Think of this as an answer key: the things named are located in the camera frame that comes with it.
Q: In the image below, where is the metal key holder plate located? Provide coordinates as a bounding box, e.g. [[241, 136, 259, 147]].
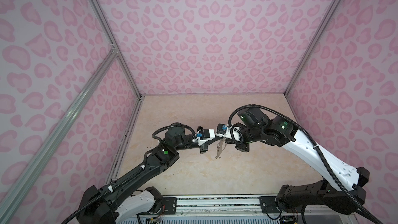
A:
[[215, 138, 226, 160]]

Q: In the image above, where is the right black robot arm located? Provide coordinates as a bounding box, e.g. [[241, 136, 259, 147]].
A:
[[233, 104, 370, 215]]

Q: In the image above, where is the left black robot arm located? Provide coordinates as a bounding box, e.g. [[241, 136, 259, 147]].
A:
[[64, 123, 230, 224]]

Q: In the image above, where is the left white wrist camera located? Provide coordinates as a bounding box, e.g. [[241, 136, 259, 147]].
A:
[[193, 127, 215, 146]]

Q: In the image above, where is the right black corrugated cable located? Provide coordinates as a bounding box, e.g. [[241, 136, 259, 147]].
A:
[[228, 104, 385, 224]]

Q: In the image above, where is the black corrugated cable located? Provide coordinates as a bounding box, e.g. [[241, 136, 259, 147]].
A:
[[228, 104, 385, 224], [60, 123, 197, 224]]

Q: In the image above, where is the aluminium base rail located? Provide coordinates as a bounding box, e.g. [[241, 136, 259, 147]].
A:
[[116, 195, 358, 224]]

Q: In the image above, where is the left black corrugated cable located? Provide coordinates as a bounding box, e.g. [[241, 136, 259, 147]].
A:
[[60, 123, 197, 224]]

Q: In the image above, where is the aluminium frame strut diagonal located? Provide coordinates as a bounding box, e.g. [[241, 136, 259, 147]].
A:
[[1, 49, 118, 224]]

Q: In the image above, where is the left corner aluminium post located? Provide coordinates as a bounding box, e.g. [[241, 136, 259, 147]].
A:
[[88, 0, 142, 99]]

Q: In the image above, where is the corner aluminium post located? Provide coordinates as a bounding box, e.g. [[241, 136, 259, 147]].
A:
[[88, 0, 142, 99], [284, 0, 344, 97]]

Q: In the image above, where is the right corner aluminium post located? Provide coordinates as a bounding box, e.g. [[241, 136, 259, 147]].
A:
[[284, 0, 344, 97]]

